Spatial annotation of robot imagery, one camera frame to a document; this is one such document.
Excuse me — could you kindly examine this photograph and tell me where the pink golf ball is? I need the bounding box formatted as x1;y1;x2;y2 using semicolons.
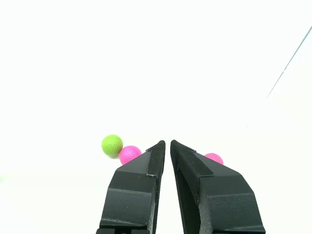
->
203;153;224;166
119;145;142;166

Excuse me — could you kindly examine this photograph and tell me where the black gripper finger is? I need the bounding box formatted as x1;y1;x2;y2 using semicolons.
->
96;140;166;234
170;139;266;234

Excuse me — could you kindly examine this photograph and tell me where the green golf ball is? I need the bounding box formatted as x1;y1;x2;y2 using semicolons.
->
101;134;124;156

